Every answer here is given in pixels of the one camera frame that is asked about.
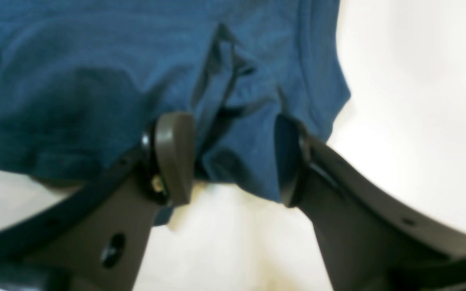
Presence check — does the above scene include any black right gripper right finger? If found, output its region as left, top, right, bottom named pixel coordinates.
left=274, top=115, right=466, bottom=291

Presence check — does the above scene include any dark blue t-shirt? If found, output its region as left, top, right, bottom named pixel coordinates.
left=0, top=0, right=350, bottom=202

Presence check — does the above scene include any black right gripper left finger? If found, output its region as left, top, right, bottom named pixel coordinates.
left=0, top=112, right=195, bottom=291

